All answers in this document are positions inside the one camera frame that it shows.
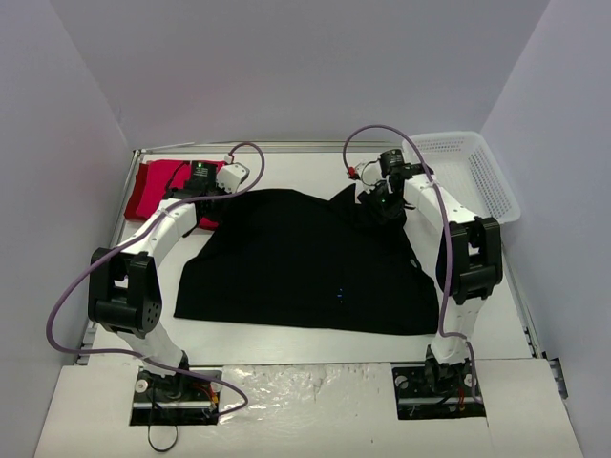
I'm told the black t shirt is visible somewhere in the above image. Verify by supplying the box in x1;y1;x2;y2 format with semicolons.
174;187;438;336

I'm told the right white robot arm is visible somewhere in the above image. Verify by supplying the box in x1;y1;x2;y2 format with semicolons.
348;148;503;394

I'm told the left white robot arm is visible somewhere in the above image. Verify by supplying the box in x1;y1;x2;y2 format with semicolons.
88;161;235;399

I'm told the folded red t shirt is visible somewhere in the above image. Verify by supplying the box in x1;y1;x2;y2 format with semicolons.
123;159;200;221

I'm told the white plastic basket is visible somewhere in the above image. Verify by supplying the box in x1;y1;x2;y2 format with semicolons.
411;131;521;224

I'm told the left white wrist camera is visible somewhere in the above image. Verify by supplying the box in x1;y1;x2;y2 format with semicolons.
216;155;250;194

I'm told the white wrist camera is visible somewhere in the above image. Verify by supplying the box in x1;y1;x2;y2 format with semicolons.
348;160;383;190
216;155;250;194

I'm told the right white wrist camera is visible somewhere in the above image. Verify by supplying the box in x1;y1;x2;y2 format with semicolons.
348;160;383;190

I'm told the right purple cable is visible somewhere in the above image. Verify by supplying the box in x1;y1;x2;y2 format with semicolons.
342;124;481;400

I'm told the purple cable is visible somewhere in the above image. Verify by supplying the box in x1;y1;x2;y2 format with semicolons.
342;124;481;400
45;141;266;414

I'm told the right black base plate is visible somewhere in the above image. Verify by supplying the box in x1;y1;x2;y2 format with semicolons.
391;364;486;421

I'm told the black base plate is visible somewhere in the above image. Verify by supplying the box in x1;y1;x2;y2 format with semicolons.
129;367;222;427
391;364;486;421

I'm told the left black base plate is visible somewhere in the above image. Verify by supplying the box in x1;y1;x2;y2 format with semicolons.
129;367;222;427

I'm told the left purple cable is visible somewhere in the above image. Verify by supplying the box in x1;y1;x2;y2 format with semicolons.
45;141;266;414

